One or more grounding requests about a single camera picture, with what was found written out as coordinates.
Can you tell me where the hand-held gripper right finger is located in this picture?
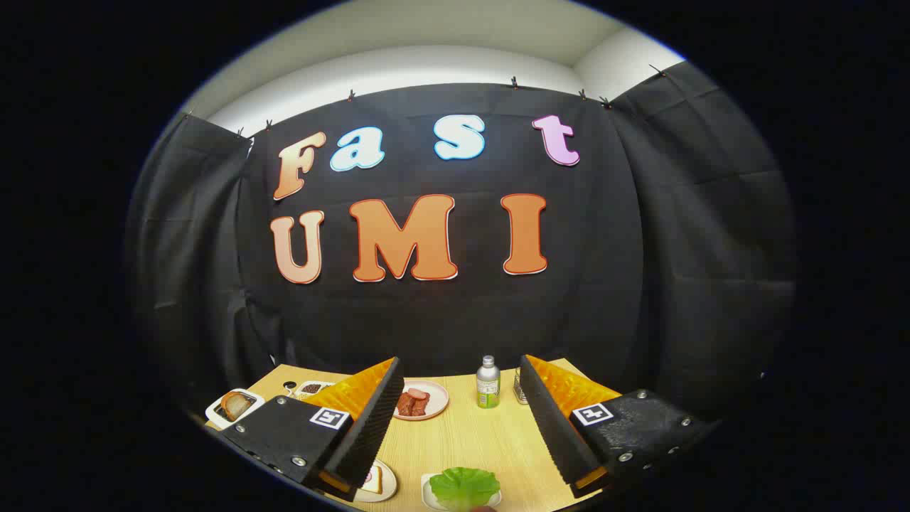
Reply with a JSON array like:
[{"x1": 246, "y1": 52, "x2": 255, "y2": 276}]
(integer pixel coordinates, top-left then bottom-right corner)
[{"x1": 519, "y1": 355, "x2": 719, "y2": 499}]

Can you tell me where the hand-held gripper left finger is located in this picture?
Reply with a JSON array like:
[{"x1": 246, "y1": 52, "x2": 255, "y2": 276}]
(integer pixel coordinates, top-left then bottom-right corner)
[{"x1": 220, "y1": 357, "x2": 405, "y2": 502}]

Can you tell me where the green lettuce leaf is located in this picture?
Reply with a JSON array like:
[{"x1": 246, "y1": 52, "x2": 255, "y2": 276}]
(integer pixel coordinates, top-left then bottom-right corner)
[{"x1": 429, "y1": 467, "x2": 501, "y2": 511}]

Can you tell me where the browned toast slice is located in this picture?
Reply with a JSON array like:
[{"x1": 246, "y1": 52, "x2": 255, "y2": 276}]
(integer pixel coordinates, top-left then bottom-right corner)
[{"x1": 221, "y1": 393, "x2": 255, "y2": 421}]

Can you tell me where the white round plate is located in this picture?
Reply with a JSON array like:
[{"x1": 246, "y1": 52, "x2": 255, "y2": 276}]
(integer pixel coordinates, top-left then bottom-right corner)
[{"x1": 354, "y1": 459, "x2": 398, "y2": 503}]

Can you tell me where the pink plate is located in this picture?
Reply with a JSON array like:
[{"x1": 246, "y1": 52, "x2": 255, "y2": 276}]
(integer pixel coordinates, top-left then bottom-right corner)
[{"x1": 393, "y1": 380, "x2": 449, "y2": 422}]

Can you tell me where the silver bottle with green label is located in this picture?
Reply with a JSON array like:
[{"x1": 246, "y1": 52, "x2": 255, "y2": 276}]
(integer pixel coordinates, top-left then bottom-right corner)
[{"x1": 476, "y1": 356, "x2": 501, "y2": 409}]

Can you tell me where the white squarish dish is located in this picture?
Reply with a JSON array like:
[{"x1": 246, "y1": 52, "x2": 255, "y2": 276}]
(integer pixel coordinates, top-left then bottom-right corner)
[{"x1": 421, "y1": 473, "x2": 503, "y2": 512}]

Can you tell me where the white toaster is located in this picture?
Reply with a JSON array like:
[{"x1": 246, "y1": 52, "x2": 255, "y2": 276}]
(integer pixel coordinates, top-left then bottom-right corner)
[{"x1": 205, "y1": 388, "x2": 265, "y2": 430}]

